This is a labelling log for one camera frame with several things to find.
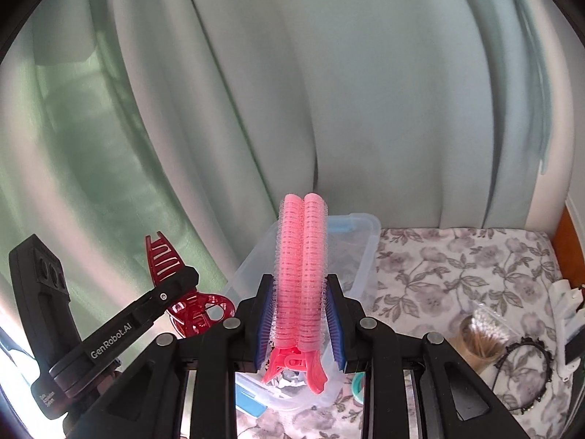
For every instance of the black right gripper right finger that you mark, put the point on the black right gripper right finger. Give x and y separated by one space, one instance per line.
413 387

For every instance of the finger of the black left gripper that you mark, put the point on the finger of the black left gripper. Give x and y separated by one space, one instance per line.
80 367

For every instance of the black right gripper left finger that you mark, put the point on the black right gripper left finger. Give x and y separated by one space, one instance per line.
147 400

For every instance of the bag of cotton swabs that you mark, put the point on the bag of cotton swabs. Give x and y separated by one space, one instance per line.
489 333

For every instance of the red hair claw clip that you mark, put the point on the red hair claw clip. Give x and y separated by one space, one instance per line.
195 312

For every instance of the black jewelled headband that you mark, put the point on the black jewelled headband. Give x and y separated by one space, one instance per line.
522 374

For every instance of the clear plastic storage box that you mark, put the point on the clear plastic storage box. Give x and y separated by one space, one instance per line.
352 244

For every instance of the pink hair roller clip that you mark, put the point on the pink hair roller clip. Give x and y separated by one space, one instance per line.
300 274

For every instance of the white power strip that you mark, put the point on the white power strip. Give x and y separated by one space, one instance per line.
564 302

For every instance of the green curtain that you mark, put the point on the green curtain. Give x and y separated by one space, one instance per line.
120 118

